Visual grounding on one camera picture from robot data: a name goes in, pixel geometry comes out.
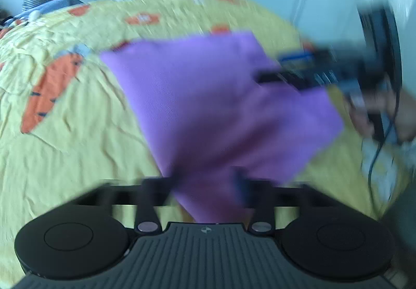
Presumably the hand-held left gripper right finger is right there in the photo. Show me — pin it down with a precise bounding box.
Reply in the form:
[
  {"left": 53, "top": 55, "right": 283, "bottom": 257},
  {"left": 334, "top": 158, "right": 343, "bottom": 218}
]
[{"left": 233, "top": 167, "right": 336, "bottom": 233}]

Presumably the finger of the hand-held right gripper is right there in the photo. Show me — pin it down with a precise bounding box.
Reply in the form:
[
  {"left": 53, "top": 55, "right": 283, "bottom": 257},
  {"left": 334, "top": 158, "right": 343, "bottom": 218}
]
[
  {"left": 255, "top": 69, "right": 342, "bottom": 92},
  {"left": 279, "top": 48, "right": 340, "bottom": 70}
]

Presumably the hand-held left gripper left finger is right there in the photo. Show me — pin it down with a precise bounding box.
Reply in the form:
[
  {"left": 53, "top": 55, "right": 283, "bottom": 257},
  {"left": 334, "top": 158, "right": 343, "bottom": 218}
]
[{"left": 74, "top": 178, "right": 177, "bottom": 235}]

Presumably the purple shirt with red collar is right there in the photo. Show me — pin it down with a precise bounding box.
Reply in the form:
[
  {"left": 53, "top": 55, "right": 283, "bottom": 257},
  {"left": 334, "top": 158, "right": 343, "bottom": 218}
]
[{"left": 99, "top": 30, "right": 345, "bottom": 225}]

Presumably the person's right hand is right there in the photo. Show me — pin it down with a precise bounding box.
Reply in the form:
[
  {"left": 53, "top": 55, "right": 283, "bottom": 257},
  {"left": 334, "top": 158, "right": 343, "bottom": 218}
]
[{"left": 349, "top": 89, "right": 416, "bottom": 144}]

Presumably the yellow carrot print bed sheet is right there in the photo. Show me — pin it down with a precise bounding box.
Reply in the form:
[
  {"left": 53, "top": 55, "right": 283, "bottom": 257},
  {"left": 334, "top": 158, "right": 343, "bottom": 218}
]
[{"left": 0, "top": 0, "right": 411, "bottom": 289}]

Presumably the black cable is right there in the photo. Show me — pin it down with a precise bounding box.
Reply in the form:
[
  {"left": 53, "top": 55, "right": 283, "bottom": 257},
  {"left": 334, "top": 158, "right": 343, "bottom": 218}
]
[{"left": 367, "top": 74, "right": 401, "bottom": 192}]

